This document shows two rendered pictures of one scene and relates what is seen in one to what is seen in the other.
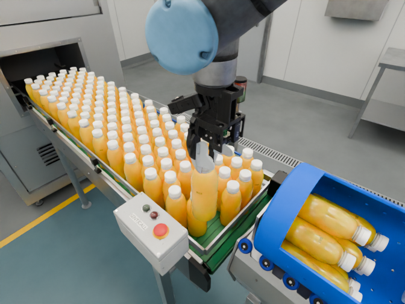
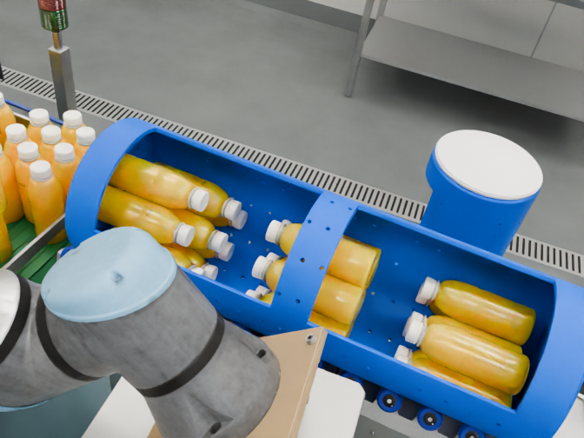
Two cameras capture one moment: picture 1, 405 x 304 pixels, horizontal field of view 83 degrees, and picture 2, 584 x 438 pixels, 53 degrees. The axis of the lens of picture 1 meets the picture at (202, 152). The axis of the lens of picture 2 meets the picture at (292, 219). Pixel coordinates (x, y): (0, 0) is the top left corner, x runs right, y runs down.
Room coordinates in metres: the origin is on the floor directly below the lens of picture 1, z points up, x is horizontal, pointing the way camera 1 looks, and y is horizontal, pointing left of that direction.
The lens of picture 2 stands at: (-0.48, -0.17, 1.87)
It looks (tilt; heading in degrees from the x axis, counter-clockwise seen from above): 43 degrees down; 333
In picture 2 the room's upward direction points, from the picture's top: 11 degrees clockwise
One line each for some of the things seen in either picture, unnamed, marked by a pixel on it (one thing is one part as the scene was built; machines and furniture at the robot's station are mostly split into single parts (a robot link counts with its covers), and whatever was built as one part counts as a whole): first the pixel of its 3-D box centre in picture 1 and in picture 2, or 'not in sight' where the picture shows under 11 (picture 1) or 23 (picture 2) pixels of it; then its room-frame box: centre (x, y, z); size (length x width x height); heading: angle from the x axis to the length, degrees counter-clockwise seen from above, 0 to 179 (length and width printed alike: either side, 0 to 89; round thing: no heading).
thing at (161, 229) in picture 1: (160, 230); not in sight; (0.34, 0.11, 1.11); 0.04 x 0.04 x 0.01
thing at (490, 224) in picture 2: not in sight; (434, 275); (0.43, -1.15, 0.59); 0.28 x 0.28 x 0.88
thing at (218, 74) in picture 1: (215, 68); not in sight; (0.39, -0.02, 1.50); 0.08 x 0.08 x 0.05
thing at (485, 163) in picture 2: not in sight; (487, 162); (0.43, -1.15, 1.03); 0.28 x 0.28 x 0.01
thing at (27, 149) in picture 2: (224, 171); (28, 149); (0.58, -0.08, 1.08); 0.04 x 0.04 x 0.02
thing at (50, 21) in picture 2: (238, 94); (54, 16); (0.97, -0.16, 1.18); 0.06 x 0.06 x 0.05
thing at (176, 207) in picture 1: (176, 210); not in sight; (0.49, 0.09, 0.99); 0.07 x 0.07 x 0.18
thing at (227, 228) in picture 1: (243, 211); (72, 213); (0.50, -0.14, 0.96); 0.40 x 0.01 x 0.03; 138
